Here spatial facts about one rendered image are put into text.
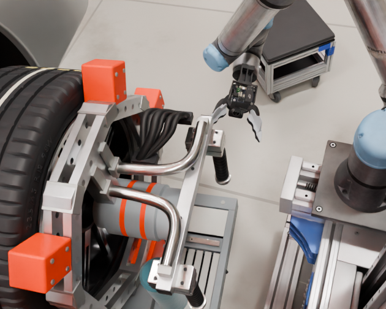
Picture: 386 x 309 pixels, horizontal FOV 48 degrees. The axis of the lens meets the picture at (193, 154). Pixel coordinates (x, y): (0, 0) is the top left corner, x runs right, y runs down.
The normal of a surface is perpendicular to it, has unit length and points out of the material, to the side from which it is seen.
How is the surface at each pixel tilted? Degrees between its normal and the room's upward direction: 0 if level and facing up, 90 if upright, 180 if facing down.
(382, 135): 7
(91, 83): 55
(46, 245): 45
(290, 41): 0
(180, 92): 0
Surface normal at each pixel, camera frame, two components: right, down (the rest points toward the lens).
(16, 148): -0.17, -0.39
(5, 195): -0.22, -0.14
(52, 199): -0.25, 0.22
